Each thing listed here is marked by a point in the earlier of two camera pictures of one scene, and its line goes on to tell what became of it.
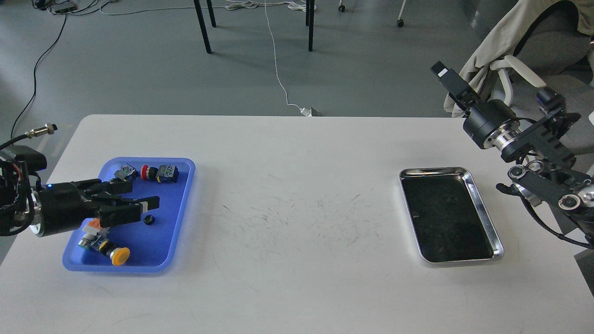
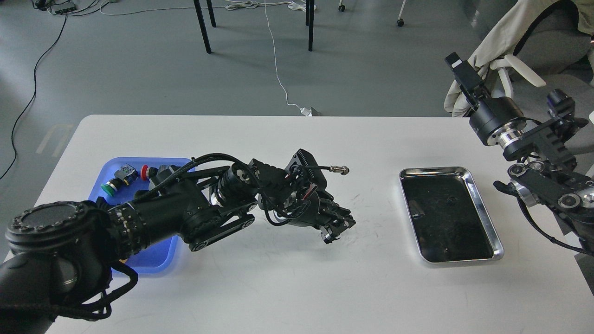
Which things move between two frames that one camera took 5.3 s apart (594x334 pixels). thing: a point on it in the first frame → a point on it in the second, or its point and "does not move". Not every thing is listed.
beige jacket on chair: [506, 41] does not move
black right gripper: [491, 124] → [495, 118]
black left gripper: [67, 206] → [297, 200]
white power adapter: [306, 112] does not move
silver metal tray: [449, 223] does not move
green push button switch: [126, 173] does not move
